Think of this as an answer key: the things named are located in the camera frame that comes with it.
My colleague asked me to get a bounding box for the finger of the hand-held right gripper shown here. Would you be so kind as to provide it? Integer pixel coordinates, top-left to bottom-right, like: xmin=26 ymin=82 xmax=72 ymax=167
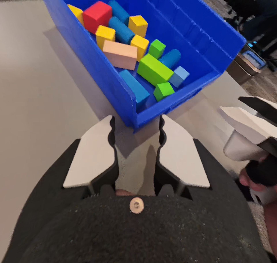
xmin=239 ymin=96 xmax=277 ymax=125
xmin=218 ymin=106 xmax=277 ymax=144

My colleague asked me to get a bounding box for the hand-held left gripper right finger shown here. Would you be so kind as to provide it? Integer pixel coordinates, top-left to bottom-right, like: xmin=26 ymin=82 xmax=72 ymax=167
xmin=155 ymin=115 xmax=212 ymax=190

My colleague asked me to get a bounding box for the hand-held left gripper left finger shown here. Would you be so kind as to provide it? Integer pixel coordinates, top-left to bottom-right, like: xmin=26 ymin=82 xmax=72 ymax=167
xmin=63 ymin=115 xmax=119 ymax=190

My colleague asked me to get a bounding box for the light blue wooden cube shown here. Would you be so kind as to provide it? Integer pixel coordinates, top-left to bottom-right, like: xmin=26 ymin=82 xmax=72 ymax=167
xmin=168 ymin=66 xmax=190 ymax=89

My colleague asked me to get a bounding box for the long green wooden block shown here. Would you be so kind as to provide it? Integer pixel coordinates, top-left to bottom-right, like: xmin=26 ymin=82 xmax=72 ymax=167
xmin=137 ymin=54 xmax=174 ymax=87

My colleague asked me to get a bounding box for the blue wooden cylinder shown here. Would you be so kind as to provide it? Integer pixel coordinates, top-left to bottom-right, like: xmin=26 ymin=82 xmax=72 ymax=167
xmin=159 ymin=49 xmax=182 ymax=70
xmin=108 ymin=16 xmax=135 ymax=45
xmin=107 ymin=0 xmax=130 ymax=25

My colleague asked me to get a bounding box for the blue plastic bin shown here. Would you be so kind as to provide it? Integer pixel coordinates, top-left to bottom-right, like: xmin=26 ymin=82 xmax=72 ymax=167
xmin=35 ymin=0 xmax=247 ymax=132

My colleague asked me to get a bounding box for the natural wooden block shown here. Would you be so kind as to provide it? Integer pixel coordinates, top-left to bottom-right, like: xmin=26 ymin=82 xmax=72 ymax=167
xmin=102 ymin=40 xmax=138 ymax=71

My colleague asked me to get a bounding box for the green wooden cube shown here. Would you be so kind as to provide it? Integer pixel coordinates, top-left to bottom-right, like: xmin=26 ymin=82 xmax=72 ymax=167
xmin=148 ymin=39 xmax=166 ymax=59

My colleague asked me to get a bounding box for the yellow wooden cube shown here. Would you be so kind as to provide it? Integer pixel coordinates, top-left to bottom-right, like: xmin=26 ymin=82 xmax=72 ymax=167
xmin=130 ymin=35 xmax=150 ymax=61

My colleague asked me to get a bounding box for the red wooden block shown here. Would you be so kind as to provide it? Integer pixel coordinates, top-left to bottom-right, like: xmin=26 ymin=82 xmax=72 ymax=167
xmin=82 ymin=1 xmax=113 ymax=35

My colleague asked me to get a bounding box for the person's right hand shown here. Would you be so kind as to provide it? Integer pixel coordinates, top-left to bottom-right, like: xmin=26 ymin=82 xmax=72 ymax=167
xmin=239 ymin=167 xmax=277 ymax=192

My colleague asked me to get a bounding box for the small green wooden block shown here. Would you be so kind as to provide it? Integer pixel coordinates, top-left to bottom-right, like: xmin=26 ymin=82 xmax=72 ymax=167
xmin=153 ymin=82 xmax=176 ymax=102

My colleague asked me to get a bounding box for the black office chair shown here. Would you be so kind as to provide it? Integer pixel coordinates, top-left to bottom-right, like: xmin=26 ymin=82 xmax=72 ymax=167
xmin=221 ymin=0 xmax=277 ymax=39

